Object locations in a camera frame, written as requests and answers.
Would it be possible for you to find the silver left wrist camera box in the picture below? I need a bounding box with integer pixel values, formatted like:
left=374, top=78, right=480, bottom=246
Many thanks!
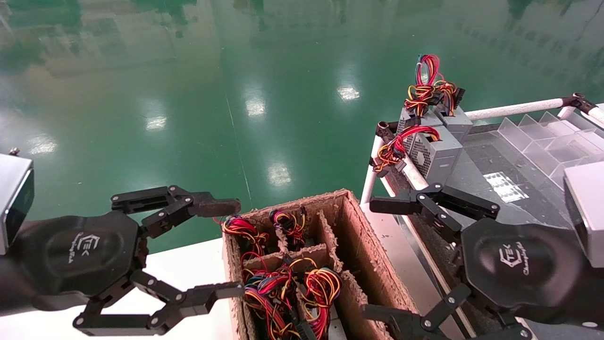
left=0, top=147, right=34, bottom=255

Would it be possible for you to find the long white frame pipe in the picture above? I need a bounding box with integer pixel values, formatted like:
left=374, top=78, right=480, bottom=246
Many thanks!
left=400, top=156, right=431, bottom=190

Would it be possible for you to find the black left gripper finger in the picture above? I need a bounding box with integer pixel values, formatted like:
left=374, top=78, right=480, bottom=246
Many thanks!
left=111, top=185, right=241, bottom=239

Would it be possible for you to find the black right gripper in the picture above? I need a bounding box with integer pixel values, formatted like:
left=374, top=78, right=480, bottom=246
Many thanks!
left=362, top=218, right=604, bottom=340

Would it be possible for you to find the black pipe connector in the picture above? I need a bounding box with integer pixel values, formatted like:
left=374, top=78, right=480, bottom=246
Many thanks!
left=376, top=121, right=401, bottom=145
left=561, top=93, right=596, bottom=115

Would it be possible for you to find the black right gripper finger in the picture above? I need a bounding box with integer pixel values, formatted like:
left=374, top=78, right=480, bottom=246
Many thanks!
left=369, top=183, right=500, bottom=244

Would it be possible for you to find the white frame leg pipe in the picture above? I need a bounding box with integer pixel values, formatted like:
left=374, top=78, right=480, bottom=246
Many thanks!
left=360, top=136, right=384, bottom=204

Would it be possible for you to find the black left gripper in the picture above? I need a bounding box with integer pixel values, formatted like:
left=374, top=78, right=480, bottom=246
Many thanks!
left=19, top=211, right=245, bottom=337

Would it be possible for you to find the brown cardboard divider box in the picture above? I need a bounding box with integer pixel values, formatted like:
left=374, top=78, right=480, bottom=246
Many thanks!
left=222, top=189, right=420, bottom=340

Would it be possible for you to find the short white frame pipe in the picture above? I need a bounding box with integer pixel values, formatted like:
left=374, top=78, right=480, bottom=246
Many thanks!
left=585, top=105, right=604, bottom=127

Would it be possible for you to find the clear acrylic divider tray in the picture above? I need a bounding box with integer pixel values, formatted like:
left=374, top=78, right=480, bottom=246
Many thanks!
left=495, top=111, right=604, bottom=189

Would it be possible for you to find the grey power supply with wires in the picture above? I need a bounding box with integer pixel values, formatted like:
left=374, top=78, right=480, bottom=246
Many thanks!
left=396, top=53, right=446, bottom=137
left=432, top=81, right=473, bottom=142
left=370, top=124, right=464, bottom=195

